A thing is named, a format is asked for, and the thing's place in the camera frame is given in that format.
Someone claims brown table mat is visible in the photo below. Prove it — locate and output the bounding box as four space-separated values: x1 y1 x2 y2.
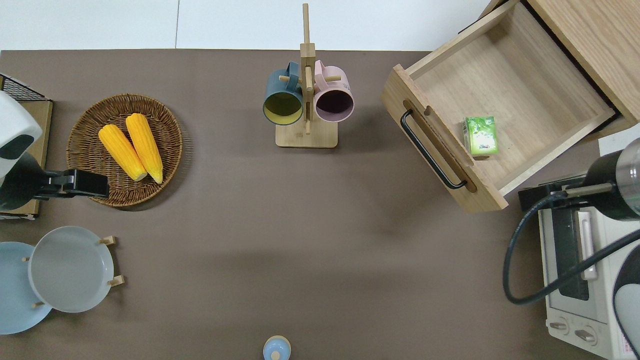
0 49 608 360

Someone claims grey plate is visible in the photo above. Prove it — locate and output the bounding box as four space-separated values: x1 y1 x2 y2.
27 226 115 314

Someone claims light wooden drawer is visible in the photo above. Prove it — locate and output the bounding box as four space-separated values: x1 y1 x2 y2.
381 0 617 214

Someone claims blue call bell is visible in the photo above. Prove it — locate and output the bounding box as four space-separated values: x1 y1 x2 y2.
263 335 292 360

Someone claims pink mug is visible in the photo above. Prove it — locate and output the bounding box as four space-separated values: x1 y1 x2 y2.
312 60 355 123

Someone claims light blue plate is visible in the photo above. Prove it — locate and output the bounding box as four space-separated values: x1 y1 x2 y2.
0 241 53 336

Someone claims dark blue mug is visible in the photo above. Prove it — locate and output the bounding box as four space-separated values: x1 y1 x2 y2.
262 61 305 126

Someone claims long yellow corn cob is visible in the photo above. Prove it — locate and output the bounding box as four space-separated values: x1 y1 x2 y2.
125 113 164 185

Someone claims brown wicker basket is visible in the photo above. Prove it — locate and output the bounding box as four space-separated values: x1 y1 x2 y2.
66 93 184 208

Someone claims light wooden cabinet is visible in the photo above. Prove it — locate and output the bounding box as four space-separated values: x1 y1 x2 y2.
470 0 640 141

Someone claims wooden shelf with wire mesh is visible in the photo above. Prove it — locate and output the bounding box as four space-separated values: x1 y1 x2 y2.
0 74 53 221

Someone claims short yellow corn cob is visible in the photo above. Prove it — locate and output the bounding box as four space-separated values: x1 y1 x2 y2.
98 124 149 182

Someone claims green carton box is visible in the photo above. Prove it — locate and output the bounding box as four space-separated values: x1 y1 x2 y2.
462 116 499 156

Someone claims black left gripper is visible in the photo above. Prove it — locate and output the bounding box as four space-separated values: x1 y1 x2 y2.
0 152 110 211

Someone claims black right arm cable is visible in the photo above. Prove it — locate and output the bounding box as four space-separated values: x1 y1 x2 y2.
502 191 640 306

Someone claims wooden plate rack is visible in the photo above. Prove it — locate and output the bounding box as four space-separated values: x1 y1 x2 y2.
21 235 125 308

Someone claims black metal drawer handle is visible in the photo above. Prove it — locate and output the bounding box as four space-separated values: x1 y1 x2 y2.
400 109 469 191

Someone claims white toaster oven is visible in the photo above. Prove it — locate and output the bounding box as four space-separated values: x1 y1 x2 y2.
537 175 640 360

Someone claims wooden mug rack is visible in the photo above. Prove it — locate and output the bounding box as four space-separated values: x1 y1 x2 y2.
275 2 339 149

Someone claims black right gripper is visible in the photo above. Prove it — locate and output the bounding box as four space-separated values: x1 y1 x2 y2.
518 150 638 221

